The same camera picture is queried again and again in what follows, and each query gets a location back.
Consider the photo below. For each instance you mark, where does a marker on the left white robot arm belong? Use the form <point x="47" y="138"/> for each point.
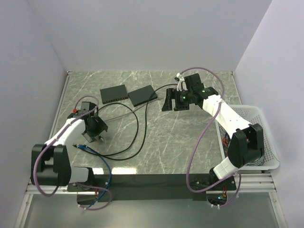
<point x="50" y="163"/>

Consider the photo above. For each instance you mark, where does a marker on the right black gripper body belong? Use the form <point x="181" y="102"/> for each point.
<point x="183" y="100"/>

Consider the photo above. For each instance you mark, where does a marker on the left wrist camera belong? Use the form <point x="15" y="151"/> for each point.
<point x="84" y="108"/>

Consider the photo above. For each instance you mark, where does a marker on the aluminium rail frame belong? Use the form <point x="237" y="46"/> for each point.
<point x="250" y="183"/>

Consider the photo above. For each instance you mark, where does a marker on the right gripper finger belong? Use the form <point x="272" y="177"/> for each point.
<point x="167" y="106"/>
<point x="171" y="92"/>

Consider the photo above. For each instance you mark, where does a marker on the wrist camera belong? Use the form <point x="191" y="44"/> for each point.
<point x="181" y="82"/>
<point x="84" y="108"/>

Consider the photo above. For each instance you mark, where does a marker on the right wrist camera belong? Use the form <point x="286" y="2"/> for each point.
<point x="181" y="82"/>

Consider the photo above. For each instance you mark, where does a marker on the black network switch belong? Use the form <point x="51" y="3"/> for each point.
<point x="113" y="94"/>
<point x="142" y="95"/>

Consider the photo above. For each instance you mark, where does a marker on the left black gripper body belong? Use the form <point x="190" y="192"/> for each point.
<point x="94" y="129"/>

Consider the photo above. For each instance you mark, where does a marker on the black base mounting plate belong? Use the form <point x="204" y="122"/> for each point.
<point x="154" y="186"/>

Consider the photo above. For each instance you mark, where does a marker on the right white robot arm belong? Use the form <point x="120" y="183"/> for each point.
<point x="246" y="139"/>

